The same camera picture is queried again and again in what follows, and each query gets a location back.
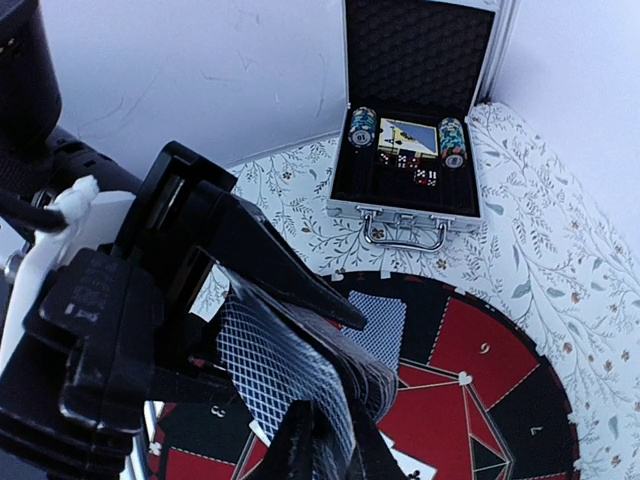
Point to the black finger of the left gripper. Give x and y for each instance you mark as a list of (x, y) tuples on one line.
[(185, 219)]

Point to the chip row in case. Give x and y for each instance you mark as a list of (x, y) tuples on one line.
[(452, 142), (363, 127)]

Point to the dealt card seat five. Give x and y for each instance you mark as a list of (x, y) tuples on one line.
[(382, 335)]

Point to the round red black poker mat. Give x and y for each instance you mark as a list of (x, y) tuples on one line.
[(475, 400)]

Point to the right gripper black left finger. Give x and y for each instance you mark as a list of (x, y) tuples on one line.
[(290, 455)]

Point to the ace of diamonds card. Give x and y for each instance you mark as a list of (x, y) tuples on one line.
[(255, 427)]

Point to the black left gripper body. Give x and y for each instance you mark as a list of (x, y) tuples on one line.
[(37, 155)]

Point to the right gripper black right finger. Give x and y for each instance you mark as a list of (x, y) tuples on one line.
[(372, 458)]

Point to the three of clubs card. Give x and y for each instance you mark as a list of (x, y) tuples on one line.
[(412, 467)]

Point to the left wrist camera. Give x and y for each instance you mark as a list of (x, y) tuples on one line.
[(79, 328)]

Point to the blue card deck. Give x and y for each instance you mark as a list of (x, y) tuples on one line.
[(277, 353)]

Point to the aluminium poker chip case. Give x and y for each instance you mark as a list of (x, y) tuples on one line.
[(420, 62)]

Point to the red dice in case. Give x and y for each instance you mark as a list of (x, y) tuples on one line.
[(403, 169)]

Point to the card deck in case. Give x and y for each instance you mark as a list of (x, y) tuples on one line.
[(397, 135)]

